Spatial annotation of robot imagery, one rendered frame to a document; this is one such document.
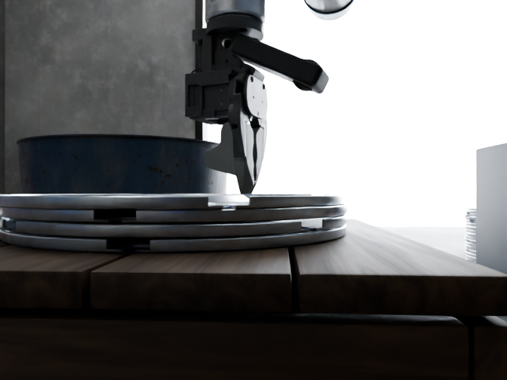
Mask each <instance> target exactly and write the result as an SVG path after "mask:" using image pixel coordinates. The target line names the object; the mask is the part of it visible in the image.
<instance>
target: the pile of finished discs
mask: <svg viewBox="0 0 507 380"><path fill-rule="evenodd" d="M347 211H348V205H347V204H346V205H345V204H343V203H341V204H338V205H333V206H325V207H294V208H269V209H232V208H223V209H221V210H49V209H22V208H6V207H0V215H1V216H0V239H1V241H4V242H5V243H8V244H13V245H16V246H20V247H29V248H36V249H43V250H62V251H76V252H94V253H124V252H126V248H131V247H150V248H139V249H135V253H197V252H219V251H235V250H259V249H269V248H279V247H293V246H299V245H306V244H316V243H321V242H325V241H331V240H334V239H337V238H340V237H342V236H343V235H345V233H346V221H347V215H346V213H347ZM342 225H344V226H343V227H342Z"/></svg>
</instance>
